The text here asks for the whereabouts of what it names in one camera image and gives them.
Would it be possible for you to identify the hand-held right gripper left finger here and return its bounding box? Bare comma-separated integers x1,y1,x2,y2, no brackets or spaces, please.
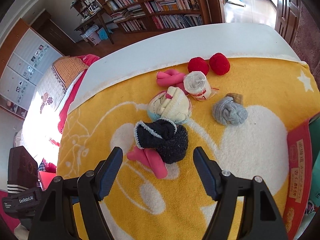
31,146,123,240

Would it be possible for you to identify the grey sock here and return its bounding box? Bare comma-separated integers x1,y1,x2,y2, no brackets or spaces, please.
212,93,248,125

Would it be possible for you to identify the orange striped pillow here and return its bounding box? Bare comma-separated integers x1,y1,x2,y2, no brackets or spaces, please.
52,56,89,90

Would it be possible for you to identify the dark wooden desk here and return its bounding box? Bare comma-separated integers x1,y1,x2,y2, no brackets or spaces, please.
74,7,118,47

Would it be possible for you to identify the cream sock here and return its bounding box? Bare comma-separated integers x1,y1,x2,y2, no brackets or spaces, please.
147,86,193,124

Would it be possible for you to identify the black fuzzy sock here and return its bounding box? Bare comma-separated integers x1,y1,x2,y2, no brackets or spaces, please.
134,120,188,165

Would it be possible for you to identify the white wardrobe with picture cards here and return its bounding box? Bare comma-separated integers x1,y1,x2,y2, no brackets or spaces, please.
0,17,65,120

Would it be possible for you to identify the plain teal cardboard box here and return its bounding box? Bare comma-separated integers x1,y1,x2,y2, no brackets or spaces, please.
308,117,320,200

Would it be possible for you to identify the white patterned quilt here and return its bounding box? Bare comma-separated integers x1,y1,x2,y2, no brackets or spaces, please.
24,65,83,140

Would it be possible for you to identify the purple patterned curtain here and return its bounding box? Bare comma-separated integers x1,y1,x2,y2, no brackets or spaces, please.
292,2,320,63

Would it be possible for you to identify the red pompom ball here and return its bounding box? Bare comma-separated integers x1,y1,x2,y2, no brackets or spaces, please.
209,52,231,75
188,57,210,75

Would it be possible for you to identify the brown wooden door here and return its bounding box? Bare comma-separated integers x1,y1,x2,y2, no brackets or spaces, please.
274,0,304,39

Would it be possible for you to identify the wooden bookshelf with books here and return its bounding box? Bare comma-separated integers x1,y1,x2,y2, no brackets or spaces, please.
94,0,223,34

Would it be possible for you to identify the white bandage roll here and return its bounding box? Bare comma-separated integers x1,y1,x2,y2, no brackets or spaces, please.
183,71,220,102

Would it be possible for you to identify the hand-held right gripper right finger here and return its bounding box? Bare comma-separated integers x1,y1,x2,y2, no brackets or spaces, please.
193,147,288,240

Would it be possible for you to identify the yellow printed towel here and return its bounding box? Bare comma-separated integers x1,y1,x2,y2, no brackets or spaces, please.
56,57,318,240

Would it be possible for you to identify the pink sock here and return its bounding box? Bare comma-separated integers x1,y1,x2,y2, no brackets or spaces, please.
156,69,190,93

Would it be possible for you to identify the red paper bag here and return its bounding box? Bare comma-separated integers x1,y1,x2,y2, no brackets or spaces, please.
37,171,57,191

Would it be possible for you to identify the red tin container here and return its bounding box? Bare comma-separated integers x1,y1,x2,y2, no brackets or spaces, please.
282,114,320,240

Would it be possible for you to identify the white storage box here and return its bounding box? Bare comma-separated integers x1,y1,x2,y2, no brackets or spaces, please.
84,29,100,46

